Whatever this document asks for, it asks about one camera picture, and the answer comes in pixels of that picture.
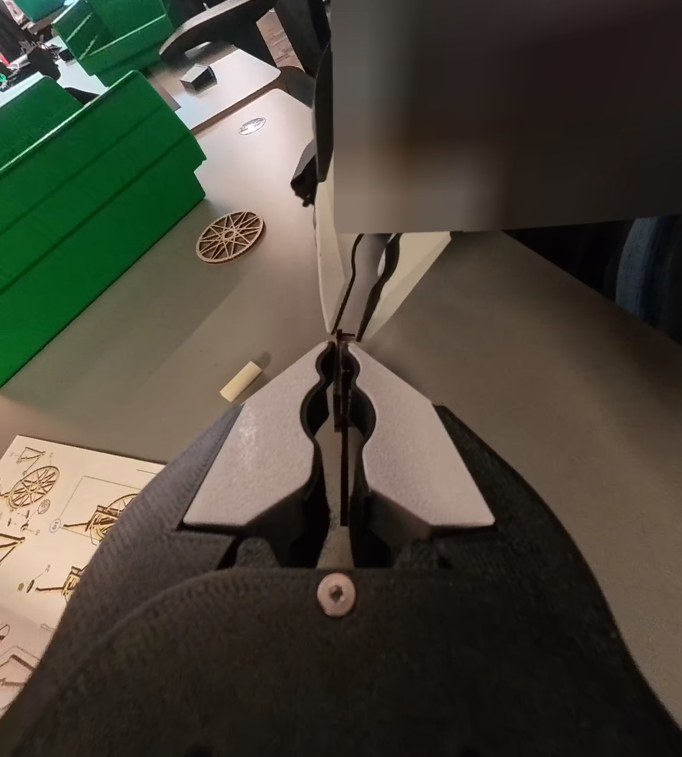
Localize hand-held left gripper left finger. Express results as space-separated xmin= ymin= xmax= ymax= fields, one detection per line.
xmin=181 ymin=341 xmax=339 ymax=559

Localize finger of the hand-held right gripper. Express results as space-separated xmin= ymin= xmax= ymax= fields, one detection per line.
xmin=356 ymin=231 xmax=454 ymax=344
xmin=314 ymin=177 xmax=359 ymax=333

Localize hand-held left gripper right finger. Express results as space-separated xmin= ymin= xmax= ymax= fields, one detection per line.
xmin=348 ymin=342 xmax=497 ymax=559

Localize white wax stick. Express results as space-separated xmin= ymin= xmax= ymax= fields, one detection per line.
xmin=219 ymin=360 xmax=265 ymax=403

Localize thin dark wooden model part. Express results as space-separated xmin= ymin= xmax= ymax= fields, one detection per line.
xmin=335 ymin=330 xmax=356 ymax=528

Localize round wooden spoked wheel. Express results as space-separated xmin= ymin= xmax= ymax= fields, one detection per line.
xmin=196 ymin=211 xmax=266 ymax=266

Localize black table base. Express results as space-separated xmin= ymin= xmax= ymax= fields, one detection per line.
xmin=160 ymin=0 xmax=278 ymax=60

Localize far green foam blocks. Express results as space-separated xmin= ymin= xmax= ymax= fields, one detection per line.
xmin=51 ymin=0 xmax=177 ymax=79

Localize illustrated instruction booklet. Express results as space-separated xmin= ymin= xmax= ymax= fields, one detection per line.
xmin=0 ymin=436 xmax=167 ymax=753

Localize person's blue jeans leg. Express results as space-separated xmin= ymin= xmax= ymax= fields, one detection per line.
xmin=616 ymin=216 xmax=682 ymax=333

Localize green foam block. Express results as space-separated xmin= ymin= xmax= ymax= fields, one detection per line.
xmin=0 ymin=71 xmax=207 ymax=392

